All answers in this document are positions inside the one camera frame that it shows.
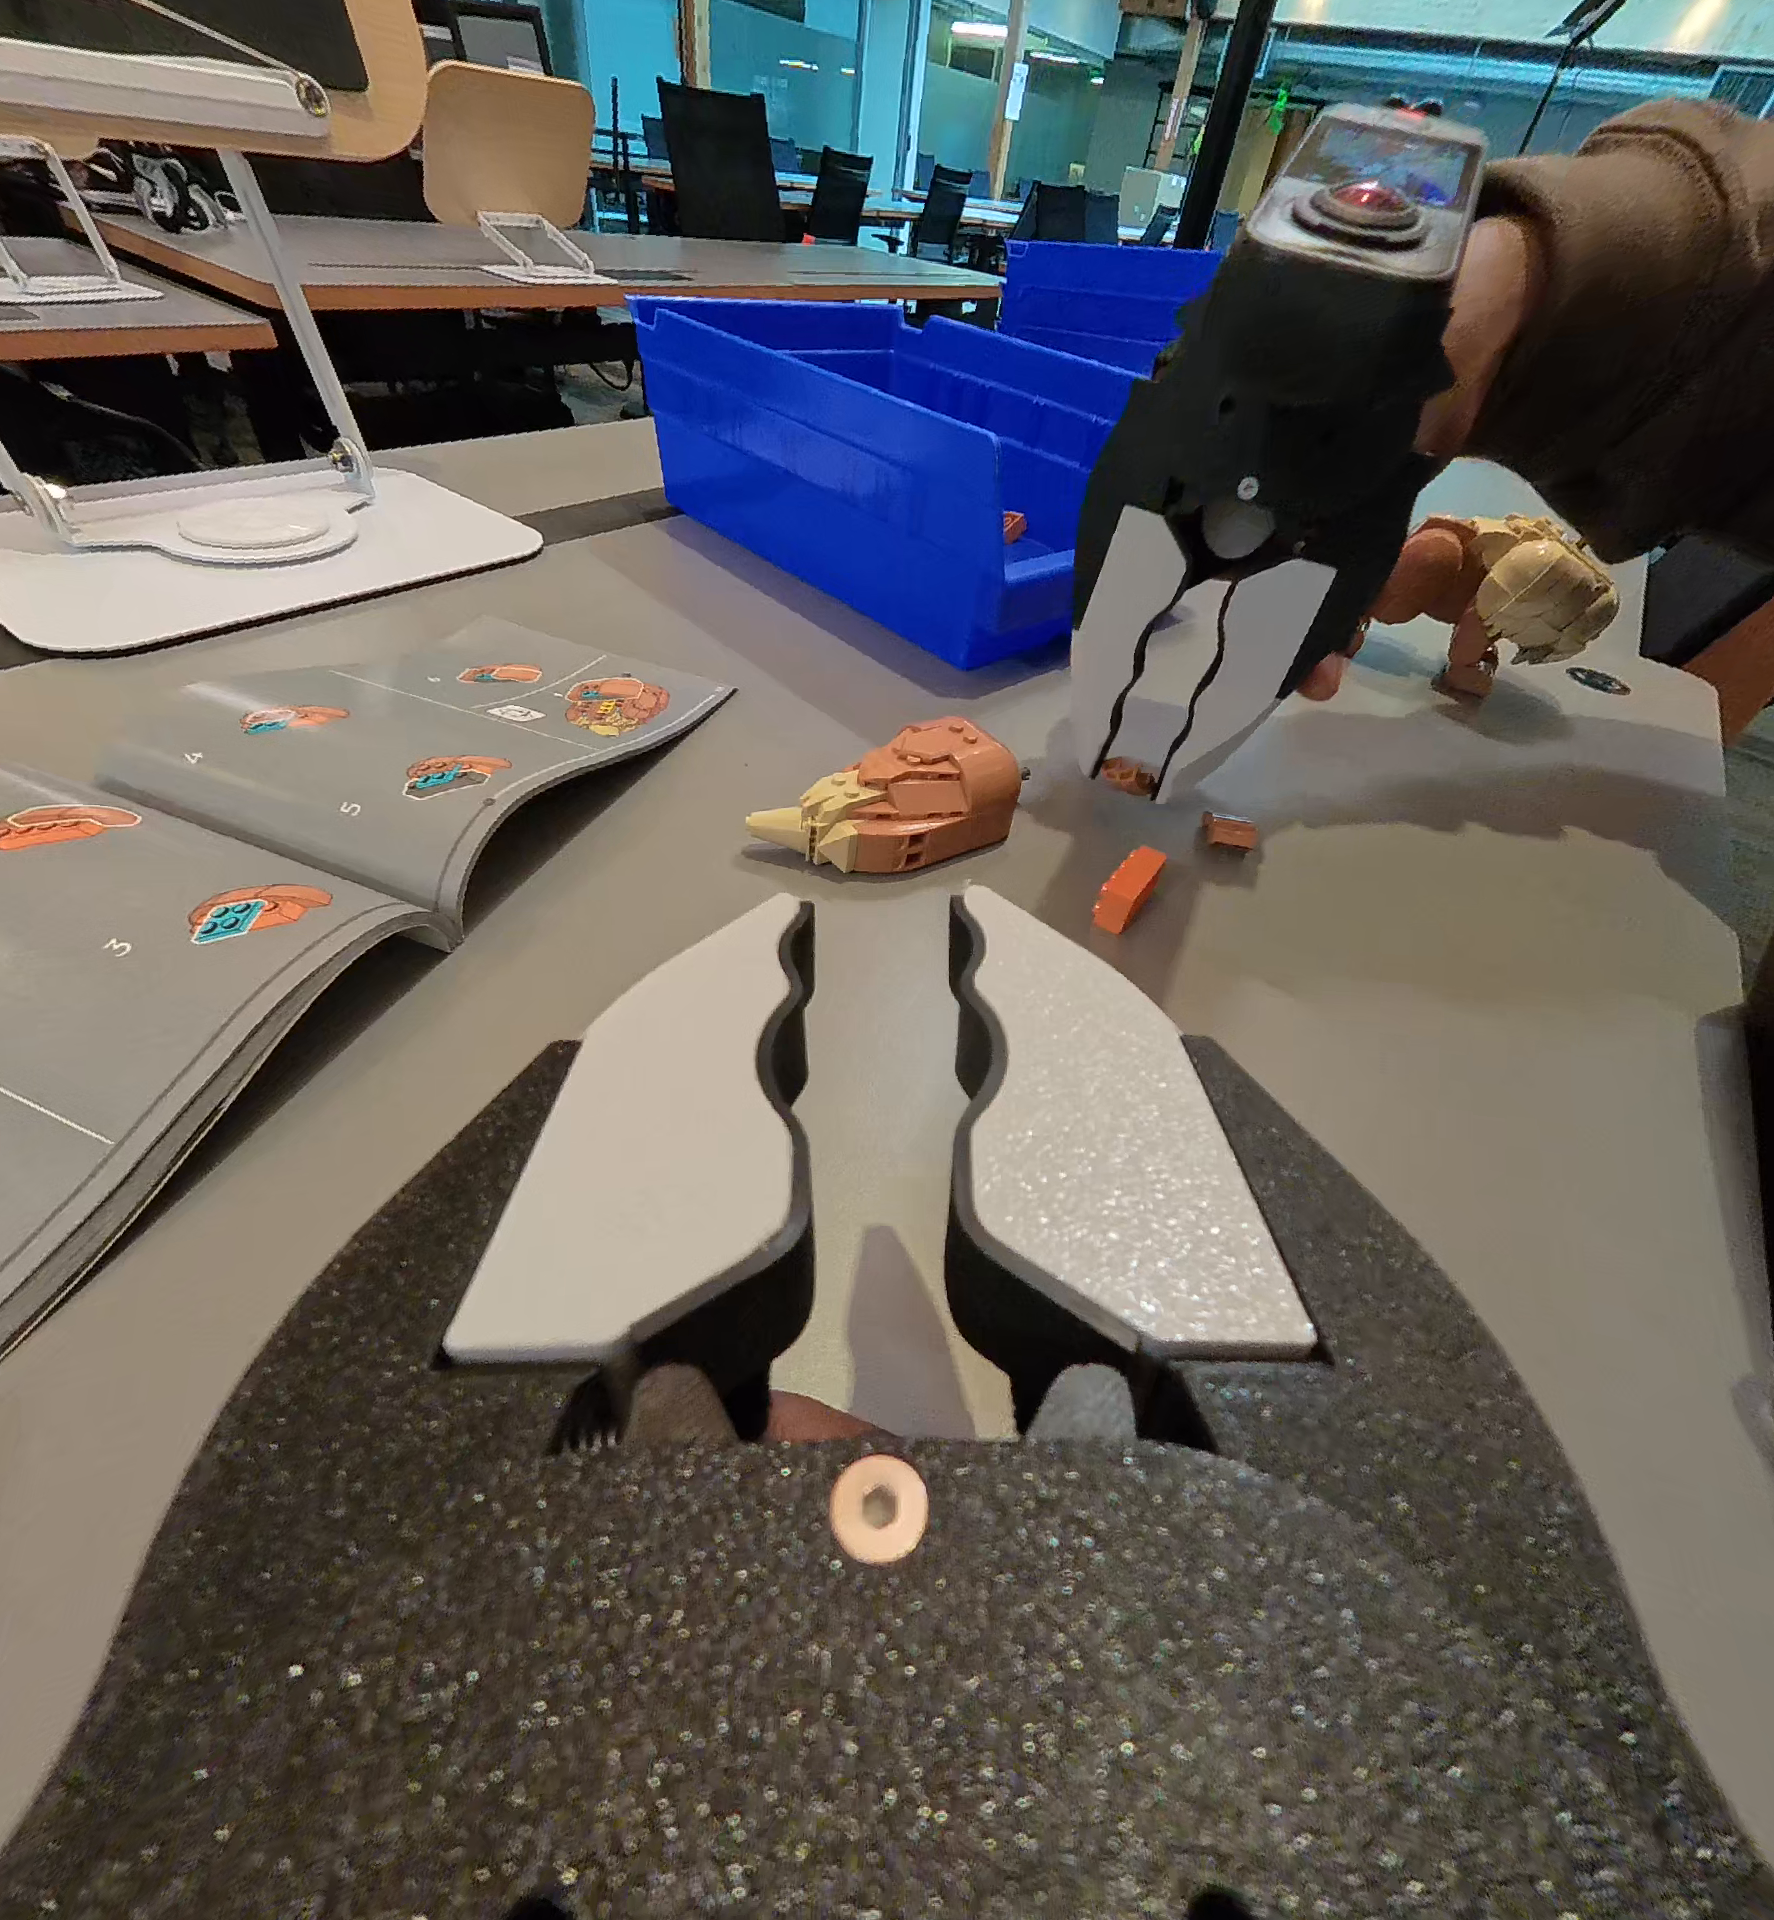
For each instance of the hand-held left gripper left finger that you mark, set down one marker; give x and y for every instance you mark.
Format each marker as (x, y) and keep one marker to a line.
(647, 1171)

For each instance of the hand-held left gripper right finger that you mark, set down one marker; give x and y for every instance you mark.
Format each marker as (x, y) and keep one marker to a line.
(1110, 1184)

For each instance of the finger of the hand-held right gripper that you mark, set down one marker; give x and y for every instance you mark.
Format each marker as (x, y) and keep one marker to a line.
(1261, 645)
(1120, 601)

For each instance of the small brown toy brick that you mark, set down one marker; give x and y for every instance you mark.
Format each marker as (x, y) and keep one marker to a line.
(1127, 776)
(1230, 833)

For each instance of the brown tan brick-built head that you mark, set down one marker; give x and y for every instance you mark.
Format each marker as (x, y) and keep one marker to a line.
(930, 795)

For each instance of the orange curved toy brick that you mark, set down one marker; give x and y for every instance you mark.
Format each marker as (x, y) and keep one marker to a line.
(1131, 888)

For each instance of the blue plastic bin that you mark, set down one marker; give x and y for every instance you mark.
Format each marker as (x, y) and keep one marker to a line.
(1082, 301)
(826, 480)

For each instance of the person's right forearm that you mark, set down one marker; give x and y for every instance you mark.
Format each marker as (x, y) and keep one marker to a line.
(1681, 331)

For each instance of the brown-edged background desk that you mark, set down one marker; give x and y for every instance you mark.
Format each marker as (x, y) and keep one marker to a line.
(106, 325)

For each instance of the person's right hand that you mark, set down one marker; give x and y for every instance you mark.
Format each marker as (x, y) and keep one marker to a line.
(1462, 360)

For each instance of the brown tan brick-built figure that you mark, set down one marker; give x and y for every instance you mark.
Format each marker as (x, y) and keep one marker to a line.
(1532, 584)

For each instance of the black pole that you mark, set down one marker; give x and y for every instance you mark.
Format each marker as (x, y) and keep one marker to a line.
(1226, 120)

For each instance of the small round dark sticker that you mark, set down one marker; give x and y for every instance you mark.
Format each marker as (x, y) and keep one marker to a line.
(1597, 680)

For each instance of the wooden pillar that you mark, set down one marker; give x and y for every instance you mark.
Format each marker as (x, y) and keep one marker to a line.
(1007, 106)

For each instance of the grey instruction booklet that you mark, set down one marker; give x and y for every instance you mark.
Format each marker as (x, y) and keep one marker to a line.
(151, 960)

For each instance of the row of black office chairs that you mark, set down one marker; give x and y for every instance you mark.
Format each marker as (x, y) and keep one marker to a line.
(715, 158)

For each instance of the small white stand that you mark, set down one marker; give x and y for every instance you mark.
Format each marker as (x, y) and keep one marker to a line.
(18, 286)
(543, 270)

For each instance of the white metal stand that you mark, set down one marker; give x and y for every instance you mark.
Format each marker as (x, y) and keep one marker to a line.
(421, 541)

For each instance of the wood-rimmed black panel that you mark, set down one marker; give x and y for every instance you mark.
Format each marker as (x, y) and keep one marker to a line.
(384, 90)

